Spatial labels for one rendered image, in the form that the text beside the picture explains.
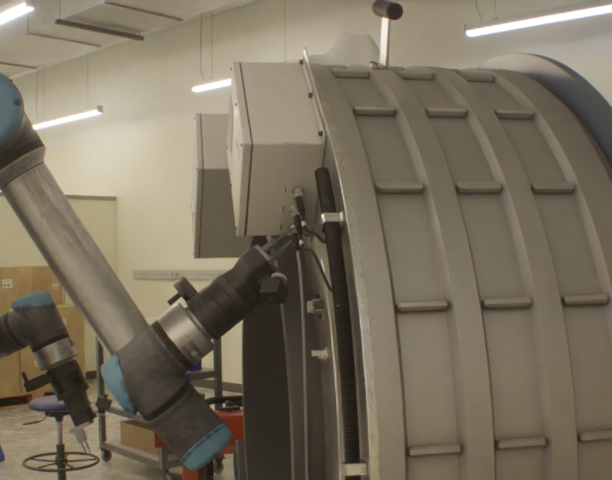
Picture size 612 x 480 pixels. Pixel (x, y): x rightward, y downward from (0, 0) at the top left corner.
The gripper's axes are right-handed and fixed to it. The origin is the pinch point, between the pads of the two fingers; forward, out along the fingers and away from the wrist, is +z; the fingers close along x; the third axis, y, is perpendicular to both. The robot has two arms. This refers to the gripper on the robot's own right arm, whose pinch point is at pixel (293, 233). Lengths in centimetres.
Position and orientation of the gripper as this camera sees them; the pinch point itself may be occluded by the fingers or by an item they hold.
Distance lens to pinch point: 132.3
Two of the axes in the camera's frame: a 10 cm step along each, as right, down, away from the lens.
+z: 7.7, -6.2, 1.2
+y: 4.8, 4.5, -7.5
